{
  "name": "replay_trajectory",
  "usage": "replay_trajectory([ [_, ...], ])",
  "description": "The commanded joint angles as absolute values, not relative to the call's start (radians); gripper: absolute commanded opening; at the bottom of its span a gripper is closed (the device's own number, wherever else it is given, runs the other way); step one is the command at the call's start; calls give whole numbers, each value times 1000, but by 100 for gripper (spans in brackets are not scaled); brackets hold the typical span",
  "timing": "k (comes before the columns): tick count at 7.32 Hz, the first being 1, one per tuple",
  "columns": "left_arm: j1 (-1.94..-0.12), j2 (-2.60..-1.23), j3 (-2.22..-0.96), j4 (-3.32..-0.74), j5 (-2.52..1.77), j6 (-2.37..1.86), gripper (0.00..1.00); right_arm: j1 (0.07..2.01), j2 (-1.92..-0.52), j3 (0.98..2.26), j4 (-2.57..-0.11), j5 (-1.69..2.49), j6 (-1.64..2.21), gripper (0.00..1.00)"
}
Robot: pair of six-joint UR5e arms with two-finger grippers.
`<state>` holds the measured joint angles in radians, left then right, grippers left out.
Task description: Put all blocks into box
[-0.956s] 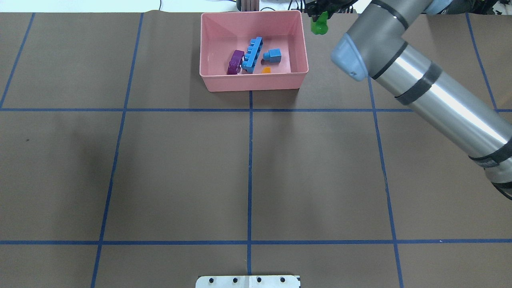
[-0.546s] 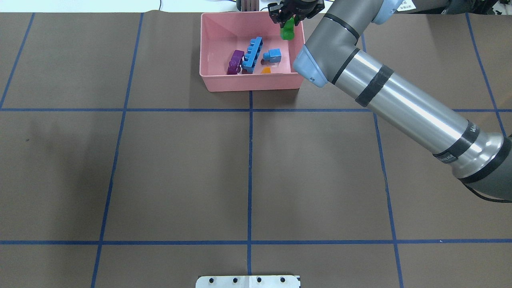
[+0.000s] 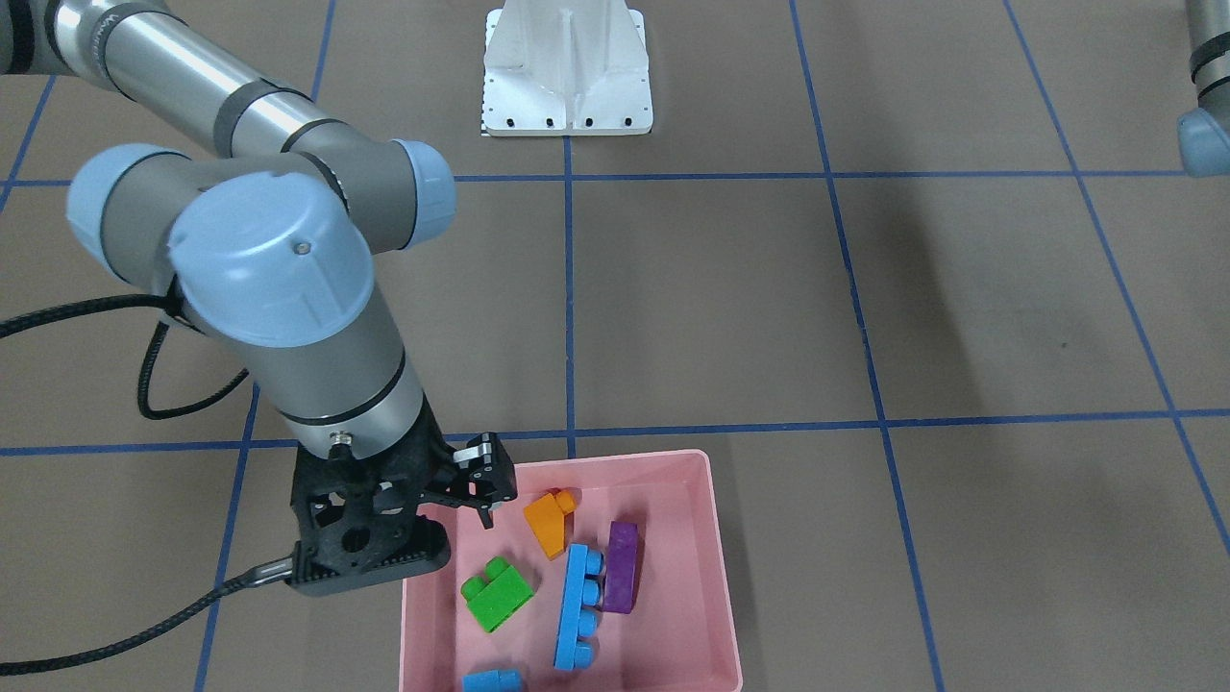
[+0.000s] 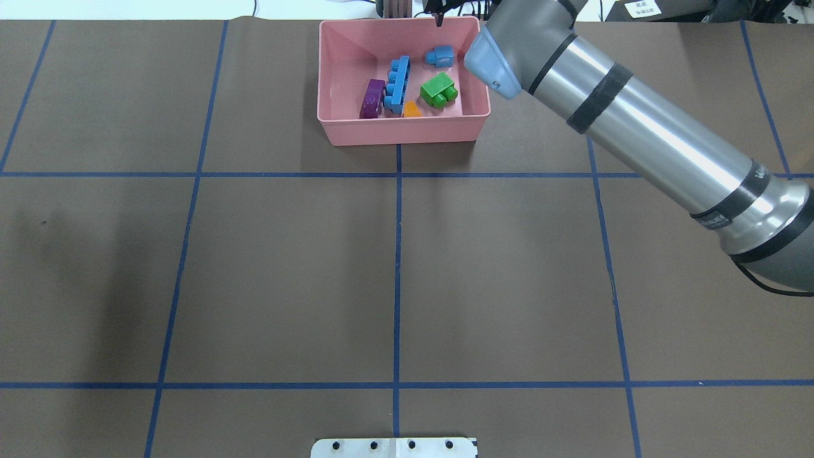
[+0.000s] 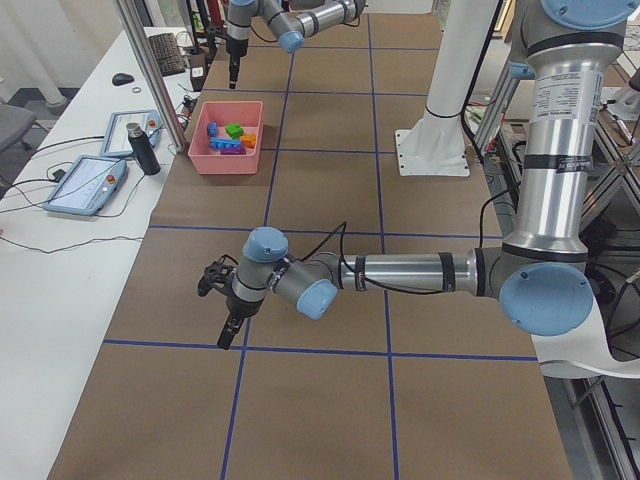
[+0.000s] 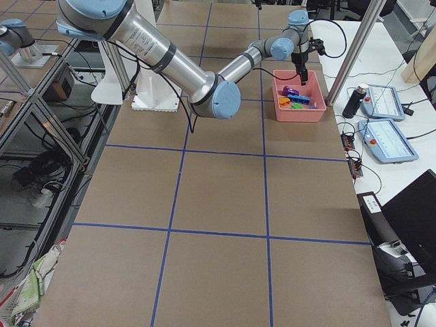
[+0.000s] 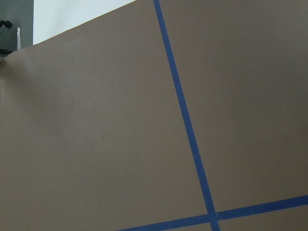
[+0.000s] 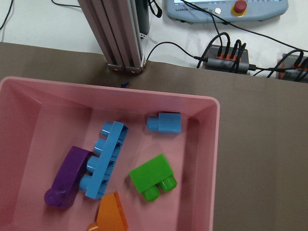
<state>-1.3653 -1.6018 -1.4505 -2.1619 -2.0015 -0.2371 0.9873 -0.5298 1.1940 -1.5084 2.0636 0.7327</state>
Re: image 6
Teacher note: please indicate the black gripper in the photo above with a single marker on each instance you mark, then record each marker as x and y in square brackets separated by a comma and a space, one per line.
[298, 58]

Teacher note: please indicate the purple block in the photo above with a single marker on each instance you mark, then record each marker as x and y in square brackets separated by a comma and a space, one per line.
[286, 91]

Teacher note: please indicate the long blue four-stud block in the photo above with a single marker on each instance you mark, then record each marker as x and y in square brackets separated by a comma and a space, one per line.
[300, 99]

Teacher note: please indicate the orange sloped block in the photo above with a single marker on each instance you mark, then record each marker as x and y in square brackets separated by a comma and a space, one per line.
[284, 102]

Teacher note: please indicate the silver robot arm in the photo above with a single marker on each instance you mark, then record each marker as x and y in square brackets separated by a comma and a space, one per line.
[210, 95]

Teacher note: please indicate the pink plastic box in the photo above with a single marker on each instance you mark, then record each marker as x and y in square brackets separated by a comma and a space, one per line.
[310, 89]

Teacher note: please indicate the black water bottle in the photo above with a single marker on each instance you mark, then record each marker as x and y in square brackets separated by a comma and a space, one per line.
[353, 102]

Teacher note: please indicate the far grey usb hub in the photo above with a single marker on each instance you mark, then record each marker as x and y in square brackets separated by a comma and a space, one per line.
[347, 142]

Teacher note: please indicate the grey usb hub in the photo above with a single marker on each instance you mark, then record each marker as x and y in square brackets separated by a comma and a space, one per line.
[347, 142]
[355, 167]

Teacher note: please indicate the far teach pendant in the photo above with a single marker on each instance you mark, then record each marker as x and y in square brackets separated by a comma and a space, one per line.
[382, 102]

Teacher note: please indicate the teach pendant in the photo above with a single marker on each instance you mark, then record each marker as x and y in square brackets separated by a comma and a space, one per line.
[386, 142]
[382, 102]

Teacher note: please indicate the near teach pendant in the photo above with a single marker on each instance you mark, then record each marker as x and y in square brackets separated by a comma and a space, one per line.
[386, 142]

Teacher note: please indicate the near grey usb hub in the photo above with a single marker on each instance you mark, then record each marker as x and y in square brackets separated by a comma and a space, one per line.
[355, 167]

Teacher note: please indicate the black laptop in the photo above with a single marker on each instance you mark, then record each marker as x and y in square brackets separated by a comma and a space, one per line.
[402, 235]

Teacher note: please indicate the crumpled plastic bag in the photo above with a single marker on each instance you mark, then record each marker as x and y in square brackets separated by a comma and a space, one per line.
[20, 304]

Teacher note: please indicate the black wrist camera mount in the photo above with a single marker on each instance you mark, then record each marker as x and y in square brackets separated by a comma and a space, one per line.
[317, 45]

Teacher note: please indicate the aluminium frame post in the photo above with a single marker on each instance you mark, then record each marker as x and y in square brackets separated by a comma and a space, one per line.
[369, 19]

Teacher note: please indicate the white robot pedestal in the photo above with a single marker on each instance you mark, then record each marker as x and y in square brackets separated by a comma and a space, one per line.
[127, 78]

